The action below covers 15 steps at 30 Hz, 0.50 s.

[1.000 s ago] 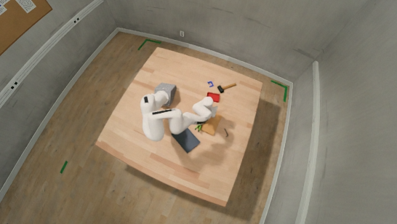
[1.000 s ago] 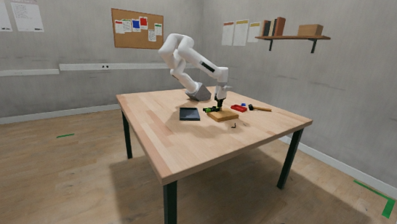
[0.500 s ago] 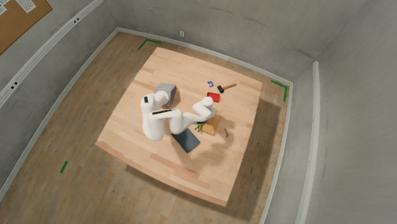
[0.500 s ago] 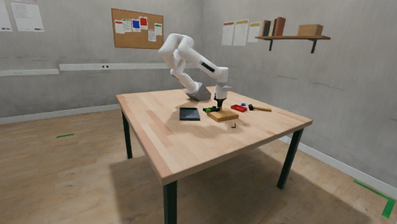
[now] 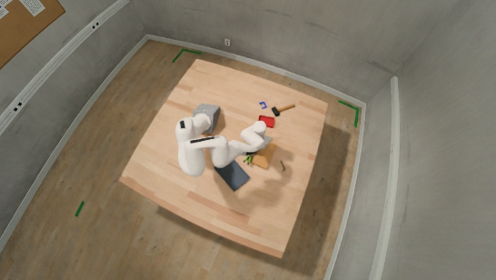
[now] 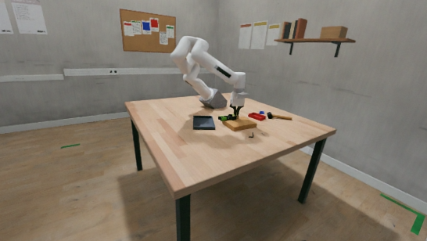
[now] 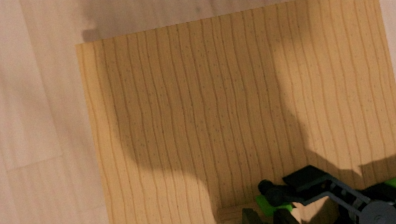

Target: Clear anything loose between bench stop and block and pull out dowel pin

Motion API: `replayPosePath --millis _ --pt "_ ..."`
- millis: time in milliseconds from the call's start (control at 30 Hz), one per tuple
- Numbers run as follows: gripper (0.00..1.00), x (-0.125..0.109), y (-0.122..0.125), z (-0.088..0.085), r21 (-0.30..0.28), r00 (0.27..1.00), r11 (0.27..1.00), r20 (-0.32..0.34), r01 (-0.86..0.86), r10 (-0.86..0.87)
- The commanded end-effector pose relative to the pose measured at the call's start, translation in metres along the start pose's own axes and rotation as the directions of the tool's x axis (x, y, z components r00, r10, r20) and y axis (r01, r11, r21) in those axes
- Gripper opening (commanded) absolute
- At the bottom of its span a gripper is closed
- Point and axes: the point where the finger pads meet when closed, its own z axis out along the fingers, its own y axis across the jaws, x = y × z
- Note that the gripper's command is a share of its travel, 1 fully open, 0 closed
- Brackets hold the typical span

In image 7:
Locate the small wooden block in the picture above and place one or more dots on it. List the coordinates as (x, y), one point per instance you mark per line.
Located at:
(233, 215)

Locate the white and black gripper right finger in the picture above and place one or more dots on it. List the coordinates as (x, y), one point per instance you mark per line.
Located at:
(284, 216)

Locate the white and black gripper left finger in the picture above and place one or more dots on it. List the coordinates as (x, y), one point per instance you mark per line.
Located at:
(250, 217)

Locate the light wooden board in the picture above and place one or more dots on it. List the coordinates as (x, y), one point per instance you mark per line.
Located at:
(187, 119)

